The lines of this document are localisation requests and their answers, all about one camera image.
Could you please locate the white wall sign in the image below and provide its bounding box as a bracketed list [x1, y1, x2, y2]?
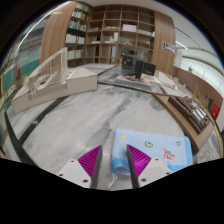
[162, 40, 177, 54]

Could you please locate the small white architectural model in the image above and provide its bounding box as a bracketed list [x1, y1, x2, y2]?
[154, 70, 175, 88]

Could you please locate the curved book shelf wall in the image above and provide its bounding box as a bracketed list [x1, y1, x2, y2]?
[2, 31, 43, 96]

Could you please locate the brown architectural model on board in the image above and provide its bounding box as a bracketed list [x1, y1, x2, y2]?
[153, 93, 214, 154]

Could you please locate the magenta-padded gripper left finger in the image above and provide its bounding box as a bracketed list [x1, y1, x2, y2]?
[57, 144, 104, 190]

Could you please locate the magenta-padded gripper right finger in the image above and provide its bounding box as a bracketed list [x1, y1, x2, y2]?
[126, 144, 173, 190]

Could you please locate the light blue printed towel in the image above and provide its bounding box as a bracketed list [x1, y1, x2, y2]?
[109, 128, 194, 177]

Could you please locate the wooden shelf unit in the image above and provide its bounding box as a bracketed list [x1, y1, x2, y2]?
[64, 2, 157, 68]

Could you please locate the red bin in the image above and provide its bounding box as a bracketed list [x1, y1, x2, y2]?
[210, 103, 221, 120]

